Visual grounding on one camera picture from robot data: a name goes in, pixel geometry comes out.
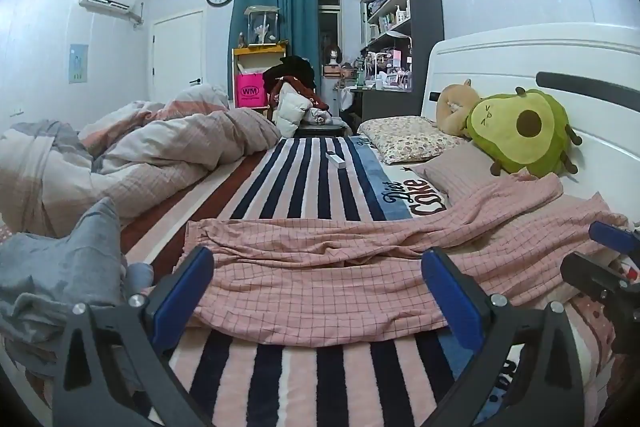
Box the striped fleece blanket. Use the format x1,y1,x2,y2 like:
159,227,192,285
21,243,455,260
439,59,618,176
29,133,618,427

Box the pink checked pants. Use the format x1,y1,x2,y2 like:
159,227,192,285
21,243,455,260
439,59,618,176
184,171,628,348

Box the white door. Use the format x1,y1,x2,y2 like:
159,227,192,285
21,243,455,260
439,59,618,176
149,11,204,102

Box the white bed headboard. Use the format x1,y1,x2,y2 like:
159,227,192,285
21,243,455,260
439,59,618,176
422,23,639,222

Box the tan bear plush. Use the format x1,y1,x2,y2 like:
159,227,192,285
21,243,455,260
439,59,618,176
436,79,480,138

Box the grey clothing pile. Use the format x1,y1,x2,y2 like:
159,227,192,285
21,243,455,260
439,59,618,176
1,198,154,379

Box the teal curtain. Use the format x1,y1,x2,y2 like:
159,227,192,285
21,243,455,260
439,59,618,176
228,0,320,76

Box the chair with clothes pile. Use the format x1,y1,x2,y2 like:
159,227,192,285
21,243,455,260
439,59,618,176
262,55,352,139

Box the green avocado plush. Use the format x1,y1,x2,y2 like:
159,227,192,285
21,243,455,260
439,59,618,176
465,87,582,178

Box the cluttered desk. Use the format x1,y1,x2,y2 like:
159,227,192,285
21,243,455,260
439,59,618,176
319,50,416,126

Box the beige pink duvet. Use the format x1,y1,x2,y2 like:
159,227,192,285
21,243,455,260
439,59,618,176
1,83,281,237

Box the mannequin head with wig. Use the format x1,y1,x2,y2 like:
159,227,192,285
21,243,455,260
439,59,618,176
322,43,343,66

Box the small white box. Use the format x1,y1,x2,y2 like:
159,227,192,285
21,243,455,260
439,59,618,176
326,152,346,169

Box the yellow top shelf unit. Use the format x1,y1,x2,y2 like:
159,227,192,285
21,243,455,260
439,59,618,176
231,43,286,110

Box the glass display case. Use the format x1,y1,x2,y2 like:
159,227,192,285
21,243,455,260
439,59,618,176
244,5,279,46

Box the pink knit pillow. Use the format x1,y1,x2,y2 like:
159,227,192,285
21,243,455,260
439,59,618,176
411,142,508,205

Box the magenta shopping bag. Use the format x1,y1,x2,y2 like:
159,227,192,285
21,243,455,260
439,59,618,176
235,72,267,108

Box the floral pillow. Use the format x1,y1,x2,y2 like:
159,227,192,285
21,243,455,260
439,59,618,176
358,116,465,165

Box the blue wall poster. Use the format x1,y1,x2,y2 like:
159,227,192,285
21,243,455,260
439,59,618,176
67,43,89,84

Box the dark bookshelf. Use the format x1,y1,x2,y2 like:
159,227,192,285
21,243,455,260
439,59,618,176
360,0,445,116

